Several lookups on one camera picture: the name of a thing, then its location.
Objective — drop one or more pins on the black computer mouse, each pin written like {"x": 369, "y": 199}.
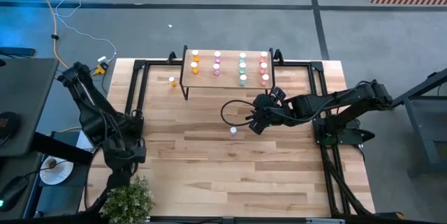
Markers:
{"x": 12, "y": 194}

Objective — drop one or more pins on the black desk beam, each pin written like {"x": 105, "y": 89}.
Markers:
{"x": 59, "y": 149}

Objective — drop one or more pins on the yellow power plug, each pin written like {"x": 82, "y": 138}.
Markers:
{"x": 101, "y": 68}

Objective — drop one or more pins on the black metal stand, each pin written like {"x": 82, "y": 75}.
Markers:
{"x": 419, "y": 126}

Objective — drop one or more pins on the black aluminium table frame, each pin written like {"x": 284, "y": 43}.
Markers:
{"x": 317, "y": 66}

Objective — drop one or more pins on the black flat device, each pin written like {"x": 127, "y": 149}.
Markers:
{"x": 17, "y": 51}

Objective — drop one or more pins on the dark grey desk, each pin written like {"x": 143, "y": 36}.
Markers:
{"x": 28, "y": 105}

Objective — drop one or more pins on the white round dish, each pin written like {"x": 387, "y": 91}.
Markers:
{"x": 61, "y": 175}

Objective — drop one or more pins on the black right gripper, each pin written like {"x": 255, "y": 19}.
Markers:
{"x": 276, "y": 114}

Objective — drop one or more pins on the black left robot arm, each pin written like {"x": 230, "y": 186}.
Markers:
{"x": 91, "y": 112}

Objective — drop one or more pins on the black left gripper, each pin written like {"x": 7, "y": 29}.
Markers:
{"x": 122, "y": 154}

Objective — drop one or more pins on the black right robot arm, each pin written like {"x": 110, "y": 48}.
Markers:
{"x": 342, "y": 102}

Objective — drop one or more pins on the green potted plant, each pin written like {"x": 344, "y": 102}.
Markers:
{"x": 127, "y": 203}

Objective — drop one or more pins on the teal medicine bottle white cap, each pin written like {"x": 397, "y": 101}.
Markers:
{"x": 243, "y": 77}
{"x": 242, "y": 65}
{"x": 242, "y": 55}

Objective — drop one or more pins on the white power adapter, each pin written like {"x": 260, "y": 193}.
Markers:
{"x": 103, "y": 59}

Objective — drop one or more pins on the black round case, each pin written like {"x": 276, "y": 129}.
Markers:
{"x": 7, "y": 124}

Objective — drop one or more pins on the wooden shelf black metal frame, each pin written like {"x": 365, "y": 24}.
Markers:
{"x": 228, "y": 77}

